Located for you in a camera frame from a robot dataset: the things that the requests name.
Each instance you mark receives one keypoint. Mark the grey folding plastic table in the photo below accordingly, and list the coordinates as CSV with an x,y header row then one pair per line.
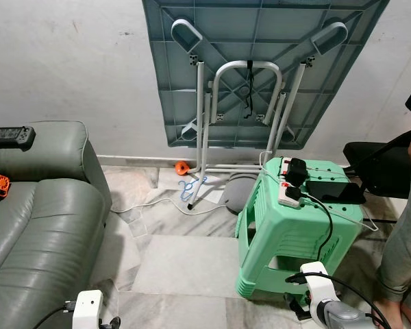
x,y
260,27

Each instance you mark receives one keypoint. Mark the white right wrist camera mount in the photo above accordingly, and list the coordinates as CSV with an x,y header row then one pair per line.
x,y
318,281

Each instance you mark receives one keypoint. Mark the white power strip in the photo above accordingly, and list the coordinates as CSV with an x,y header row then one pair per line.
x,y
283,184

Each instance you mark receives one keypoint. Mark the black power adapter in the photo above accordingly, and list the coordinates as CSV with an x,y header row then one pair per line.
x,y
298,170

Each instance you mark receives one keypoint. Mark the black game controller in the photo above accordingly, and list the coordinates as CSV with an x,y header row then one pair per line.
x,y
7,137

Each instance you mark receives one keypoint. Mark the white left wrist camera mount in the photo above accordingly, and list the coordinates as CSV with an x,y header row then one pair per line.
x,y
89,308

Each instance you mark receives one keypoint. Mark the grey-green leather sofa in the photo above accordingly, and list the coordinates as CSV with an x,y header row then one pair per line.
x,y
41,233

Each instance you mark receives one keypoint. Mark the black tablet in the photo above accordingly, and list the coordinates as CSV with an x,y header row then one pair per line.
x,y
335,192

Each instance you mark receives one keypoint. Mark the grey round cushion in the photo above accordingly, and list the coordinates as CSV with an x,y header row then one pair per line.
x,y
240,192

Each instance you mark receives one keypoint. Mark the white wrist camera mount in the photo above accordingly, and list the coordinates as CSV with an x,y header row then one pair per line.
x,y
318,281
89,308

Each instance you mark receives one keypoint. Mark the black plug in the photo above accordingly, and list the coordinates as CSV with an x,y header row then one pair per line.
x,y
292,194

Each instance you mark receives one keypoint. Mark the black chair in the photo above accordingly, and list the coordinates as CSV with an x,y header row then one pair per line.
x,y
377,164

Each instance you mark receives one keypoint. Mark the blue plastic hanger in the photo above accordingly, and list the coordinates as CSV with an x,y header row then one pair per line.
x,y
185,185

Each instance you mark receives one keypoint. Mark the green plastic stool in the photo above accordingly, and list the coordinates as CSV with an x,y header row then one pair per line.
x,y
288,233

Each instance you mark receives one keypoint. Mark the person in grey trousers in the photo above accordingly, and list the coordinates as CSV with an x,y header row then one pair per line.
x,y
404,260

